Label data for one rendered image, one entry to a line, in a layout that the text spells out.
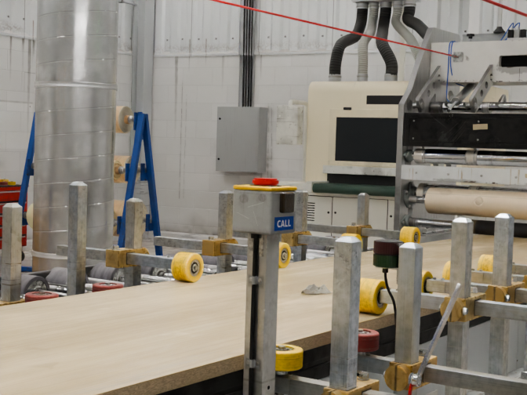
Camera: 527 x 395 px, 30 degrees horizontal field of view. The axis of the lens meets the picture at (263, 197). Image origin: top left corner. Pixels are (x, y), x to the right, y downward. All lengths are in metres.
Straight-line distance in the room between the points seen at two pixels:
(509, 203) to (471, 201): 0.18
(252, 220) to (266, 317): 0.15
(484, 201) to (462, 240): 2.47
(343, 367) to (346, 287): 0.14
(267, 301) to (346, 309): 0.26
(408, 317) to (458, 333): 0.26
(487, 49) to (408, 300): 3.10
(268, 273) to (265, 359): 0.13
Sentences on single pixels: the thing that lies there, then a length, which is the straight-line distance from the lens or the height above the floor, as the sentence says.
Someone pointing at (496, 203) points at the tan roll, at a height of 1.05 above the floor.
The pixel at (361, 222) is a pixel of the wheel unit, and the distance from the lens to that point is 4.03.
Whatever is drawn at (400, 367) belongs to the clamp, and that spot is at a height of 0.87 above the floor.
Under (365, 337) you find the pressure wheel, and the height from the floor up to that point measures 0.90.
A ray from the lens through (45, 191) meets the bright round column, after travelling 5.86.
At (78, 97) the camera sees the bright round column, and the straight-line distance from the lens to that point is 5.79.
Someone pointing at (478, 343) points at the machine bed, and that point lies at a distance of 2.85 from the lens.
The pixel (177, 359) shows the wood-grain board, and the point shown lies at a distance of 1.76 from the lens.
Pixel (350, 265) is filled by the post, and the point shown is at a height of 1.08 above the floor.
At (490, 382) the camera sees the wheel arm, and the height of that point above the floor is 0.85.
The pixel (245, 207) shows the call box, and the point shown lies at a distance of 1.45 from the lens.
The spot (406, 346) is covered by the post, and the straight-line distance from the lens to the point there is 1.93.
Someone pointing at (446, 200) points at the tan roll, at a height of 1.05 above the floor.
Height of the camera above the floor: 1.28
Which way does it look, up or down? 3 degrees down
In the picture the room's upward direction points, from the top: 2 degrees clockwise
